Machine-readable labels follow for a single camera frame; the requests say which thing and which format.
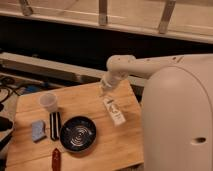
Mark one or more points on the translucent plastic cup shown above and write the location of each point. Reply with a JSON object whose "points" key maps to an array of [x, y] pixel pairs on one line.
{"points": [[49, 102]]}

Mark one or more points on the black white striped object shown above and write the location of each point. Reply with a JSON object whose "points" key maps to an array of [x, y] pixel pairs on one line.
{"points": [[55, 125]]}

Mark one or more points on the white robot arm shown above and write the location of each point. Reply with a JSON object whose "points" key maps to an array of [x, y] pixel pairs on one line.
{"points": [[177, 108]]}

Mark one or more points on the red brown oblong object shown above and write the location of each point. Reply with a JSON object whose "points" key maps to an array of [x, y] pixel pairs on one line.
{"points": [[56, 160]]}

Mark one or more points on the blue sponge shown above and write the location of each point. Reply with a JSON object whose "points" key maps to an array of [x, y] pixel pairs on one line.
{"points": [[38, 130]]}

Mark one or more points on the small white plastic bottle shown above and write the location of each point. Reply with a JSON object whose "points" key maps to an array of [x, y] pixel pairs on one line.
{"points": [[114, 111]]}

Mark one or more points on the black object at left edge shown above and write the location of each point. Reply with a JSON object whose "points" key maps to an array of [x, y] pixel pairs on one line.
{"points": [[5, 124]]}

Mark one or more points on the black round bowl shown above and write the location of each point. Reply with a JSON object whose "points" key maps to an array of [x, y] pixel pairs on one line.
{"points": [[78, 134]]}

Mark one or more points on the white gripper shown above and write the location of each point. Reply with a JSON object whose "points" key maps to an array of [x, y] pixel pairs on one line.
{"points": [[108, 83]]}

